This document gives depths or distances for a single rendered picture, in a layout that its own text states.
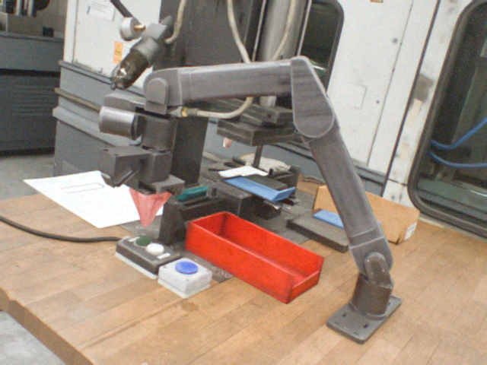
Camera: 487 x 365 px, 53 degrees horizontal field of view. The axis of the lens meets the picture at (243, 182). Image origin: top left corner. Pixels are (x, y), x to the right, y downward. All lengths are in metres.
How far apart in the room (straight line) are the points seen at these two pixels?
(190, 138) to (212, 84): 0.51
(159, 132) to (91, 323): 0.32
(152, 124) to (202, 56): 0.39
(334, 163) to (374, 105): 0.90
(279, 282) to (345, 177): 0.22
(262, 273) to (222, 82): 0.35
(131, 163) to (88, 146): 1.97
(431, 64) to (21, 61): 3.22
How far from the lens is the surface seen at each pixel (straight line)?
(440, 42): 1.58
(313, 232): 1.17
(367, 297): 0.89
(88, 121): 2.76
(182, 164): 1.31
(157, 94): 0.80
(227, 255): 0.94
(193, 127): 1.30
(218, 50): 1.15
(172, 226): 0.99
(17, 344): 2.22
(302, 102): 0.77
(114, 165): 0.79
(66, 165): 2.97
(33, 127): 4.30
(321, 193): 1.35
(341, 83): 1.75
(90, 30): 2.79
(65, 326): 0.76
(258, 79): 0.79
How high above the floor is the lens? 1.35
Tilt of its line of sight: 18 degrees down
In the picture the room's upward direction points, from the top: 11 degrees clockwise
